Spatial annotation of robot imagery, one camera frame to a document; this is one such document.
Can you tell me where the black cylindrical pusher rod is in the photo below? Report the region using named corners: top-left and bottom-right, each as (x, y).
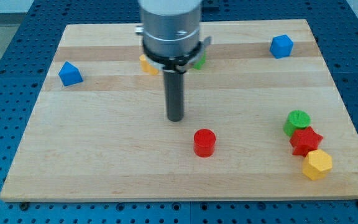
top-left (163, 70), bottom-right (184, 122)

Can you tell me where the red cylinder block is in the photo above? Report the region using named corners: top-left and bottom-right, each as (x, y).
top-left (193, 129), bottom-right (216, 157)

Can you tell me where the yellow block behind arm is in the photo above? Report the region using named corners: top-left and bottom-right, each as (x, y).
top-left (139, 54), bottom-right (159, 75)

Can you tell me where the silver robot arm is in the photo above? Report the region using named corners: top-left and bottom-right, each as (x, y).
top-left (135, 0), bottom-right (211, 122)

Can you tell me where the green block behind arm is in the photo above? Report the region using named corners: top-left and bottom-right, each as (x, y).
top-left (193, 52), bottom-right (206, 70)

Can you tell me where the blue hexagon block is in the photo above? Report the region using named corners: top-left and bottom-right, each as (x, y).
top-left (270, 34), bottom-right (293, 59)

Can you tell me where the yellow hexagon block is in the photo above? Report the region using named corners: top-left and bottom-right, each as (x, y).
top-left (302, 149), bottom-right (333, 180)

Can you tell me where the wooden board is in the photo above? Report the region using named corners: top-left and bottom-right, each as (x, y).
top-left (0, 19), bottom-right (358, 202)

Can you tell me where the blue pentagon block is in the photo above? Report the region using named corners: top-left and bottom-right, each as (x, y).
top-left (58, 62), bottom-right (83, 86)

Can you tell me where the green cylinder block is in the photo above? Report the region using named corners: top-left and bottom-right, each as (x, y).
top-left (283, 110), bottom-right (311, 137)

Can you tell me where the red star block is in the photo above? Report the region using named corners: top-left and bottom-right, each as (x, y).
top-left (290, 126), bottom-right (323, 157)

